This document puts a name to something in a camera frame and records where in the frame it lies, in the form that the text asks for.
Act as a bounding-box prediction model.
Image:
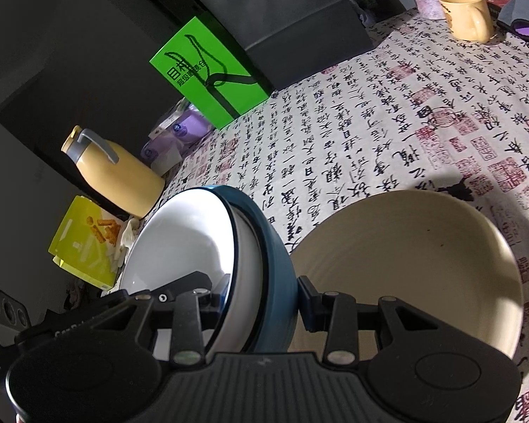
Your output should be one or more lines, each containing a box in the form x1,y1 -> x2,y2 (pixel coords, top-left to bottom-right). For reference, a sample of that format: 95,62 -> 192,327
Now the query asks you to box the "purple tissue pack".
141,139 -> 181,172
165,110 -> 212,146

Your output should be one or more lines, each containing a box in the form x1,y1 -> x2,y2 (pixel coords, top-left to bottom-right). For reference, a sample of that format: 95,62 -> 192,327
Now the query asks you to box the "yellow snack box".
48,196 -> 135,292

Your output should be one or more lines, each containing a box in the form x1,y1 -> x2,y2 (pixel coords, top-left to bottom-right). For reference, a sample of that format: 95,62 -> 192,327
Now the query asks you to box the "blue bowl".
212,185 -> 300,353

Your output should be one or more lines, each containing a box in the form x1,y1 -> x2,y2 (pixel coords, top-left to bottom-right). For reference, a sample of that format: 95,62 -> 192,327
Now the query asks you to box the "dark paper bag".
191,0 -> 375,93

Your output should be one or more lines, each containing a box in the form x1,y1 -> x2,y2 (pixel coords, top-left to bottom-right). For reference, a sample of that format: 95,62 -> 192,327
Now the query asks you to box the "yellow thermos jug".
61,125 -> 166,217

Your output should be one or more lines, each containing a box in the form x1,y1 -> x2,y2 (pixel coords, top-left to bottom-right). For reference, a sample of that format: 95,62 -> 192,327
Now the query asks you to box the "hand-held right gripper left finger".
122,275 -> 230,366

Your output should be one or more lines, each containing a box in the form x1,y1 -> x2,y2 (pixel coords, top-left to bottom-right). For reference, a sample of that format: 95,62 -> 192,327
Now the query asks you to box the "calligraphy printed tablecloth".
154,6 -> 529,423

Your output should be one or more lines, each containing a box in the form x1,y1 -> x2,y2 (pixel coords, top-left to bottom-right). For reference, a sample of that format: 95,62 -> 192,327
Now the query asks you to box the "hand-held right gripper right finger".
299,275 -> 439,364

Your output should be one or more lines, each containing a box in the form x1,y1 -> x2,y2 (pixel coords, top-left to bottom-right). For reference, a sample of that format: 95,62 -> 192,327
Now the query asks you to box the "white glove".
108,218 -> 142,274

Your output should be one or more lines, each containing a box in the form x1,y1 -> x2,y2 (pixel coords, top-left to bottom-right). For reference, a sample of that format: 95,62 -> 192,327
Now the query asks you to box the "yellow mug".
438,0 -> 495,42

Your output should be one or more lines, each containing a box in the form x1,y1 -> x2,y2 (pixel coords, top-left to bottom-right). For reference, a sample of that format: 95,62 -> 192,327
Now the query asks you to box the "green paper bag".
149,15 -> 270,130

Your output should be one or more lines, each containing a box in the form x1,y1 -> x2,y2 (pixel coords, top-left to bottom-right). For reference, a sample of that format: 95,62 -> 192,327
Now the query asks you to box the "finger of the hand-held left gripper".
114,272 -> 214,306

